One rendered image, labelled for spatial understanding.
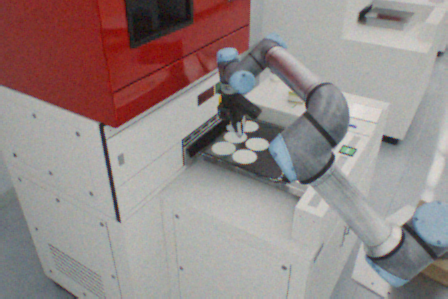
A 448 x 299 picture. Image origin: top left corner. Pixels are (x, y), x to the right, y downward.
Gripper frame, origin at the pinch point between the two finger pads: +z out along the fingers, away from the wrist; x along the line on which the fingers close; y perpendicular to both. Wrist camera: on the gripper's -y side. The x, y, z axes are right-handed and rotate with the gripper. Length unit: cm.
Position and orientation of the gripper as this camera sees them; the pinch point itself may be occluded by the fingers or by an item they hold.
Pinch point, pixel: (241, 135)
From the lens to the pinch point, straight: 155.6
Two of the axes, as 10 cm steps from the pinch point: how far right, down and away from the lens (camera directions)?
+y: -8.4, -2.3, 4.9
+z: 1.2, 8.1, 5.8
